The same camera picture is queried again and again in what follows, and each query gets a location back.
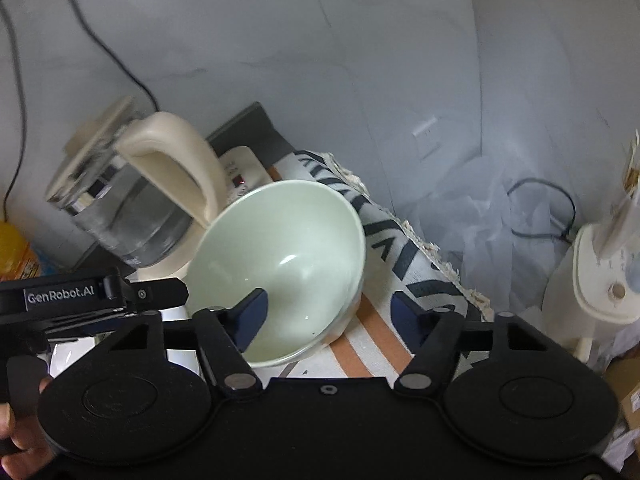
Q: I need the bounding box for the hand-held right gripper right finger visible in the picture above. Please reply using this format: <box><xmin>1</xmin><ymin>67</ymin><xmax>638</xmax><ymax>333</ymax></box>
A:
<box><xmin>391</xmin><ymin>292</ymin><xmax>551</xmax><ymax>401</ymax></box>

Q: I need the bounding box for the patterned tablecloth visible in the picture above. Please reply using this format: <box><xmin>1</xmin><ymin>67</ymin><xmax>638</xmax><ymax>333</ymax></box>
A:
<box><xmin>267</xmin><ymin>149</ymin><xmax>497</xmax><ymax>380</ymax></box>

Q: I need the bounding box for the glass kettle with cream handle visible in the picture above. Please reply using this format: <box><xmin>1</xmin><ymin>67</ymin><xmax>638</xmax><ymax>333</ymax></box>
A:
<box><xmin>45</xmin><ymin>95</ymin><xmax>228</xmax><ymax>268</ymax></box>

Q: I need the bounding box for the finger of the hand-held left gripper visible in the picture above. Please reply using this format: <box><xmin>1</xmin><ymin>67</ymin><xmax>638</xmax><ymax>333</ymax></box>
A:
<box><xmin>119</xmin><ymin>277</ymin><xmax>190</xmax><ymax>313</ymax></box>

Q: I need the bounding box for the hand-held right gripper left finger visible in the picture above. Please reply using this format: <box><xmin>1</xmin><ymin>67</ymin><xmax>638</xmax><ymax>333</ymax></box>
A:
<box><xmin>102</xmin><ymin>287</ymin><xmax>269</xmax><ymax>401</ymax></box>

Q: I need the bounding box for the white wall socket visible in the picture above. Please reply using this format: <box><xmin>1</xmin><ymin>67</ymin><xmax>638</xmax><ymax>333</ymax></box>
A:
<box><xmin>411</xmin><ymin>116</ymin><xmax>442</xmax><ymax>162</ymax></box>

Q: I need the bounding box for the black kettle power cable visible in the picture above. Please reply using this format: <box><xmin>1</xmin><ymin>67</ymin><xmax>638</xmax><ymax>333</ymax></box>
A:
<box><xmin>49</xmin><ymin>0</ymin><xmax>160</xmax><ymax>112</ymax></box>

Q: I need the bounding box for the thin black cable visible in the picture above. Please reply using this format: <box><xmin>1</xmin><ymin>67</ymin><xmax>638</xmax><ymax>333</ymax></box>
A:
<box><xmin>506</xmin><ymin>178</ymin><xmax>577</xmax><ymax>242</ymax></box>

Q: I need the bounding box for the person's left hand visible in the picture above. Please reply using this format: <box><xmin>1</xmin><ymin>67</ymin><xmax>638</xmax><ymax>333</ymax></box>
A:
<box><xmin>0</xmin><ymin>376</ymin><xmax>55</xmax><ymax>480</ymax></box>

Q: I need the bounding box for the cardboard box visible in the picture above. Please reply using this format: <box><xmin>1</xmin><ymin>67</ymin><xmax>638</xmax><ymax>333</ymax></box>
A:
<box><xmin>601</xmin><ymin>354</ymin><xmax>640</xmax><ymax>438</ymax></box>

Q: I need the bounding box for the orange juice bottle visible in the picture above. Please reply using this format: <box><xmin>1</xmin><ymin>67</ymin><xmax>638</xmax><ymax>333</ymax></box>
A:
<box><xmin>0</xmin><ymin>219</ymin><xmax>42</xmax><ymax>282</ymax></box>

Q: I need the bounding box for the pale green bowl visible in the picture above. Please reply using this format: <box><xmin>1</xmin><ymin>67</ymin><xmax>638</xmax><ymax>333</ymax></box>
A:
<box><xmin>187</xmin><ymin>180</ymin><xmax>367</xmax><ymax>368</ymax></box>

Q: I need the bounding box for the cream plastic appliance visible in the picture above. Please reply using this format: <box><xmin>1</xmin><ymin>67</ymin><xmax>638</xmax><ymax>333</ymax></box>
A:
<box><xmin>541</xmin><ymin>194</ymin><xmax>640</xmax><ymax>362</ymax></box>

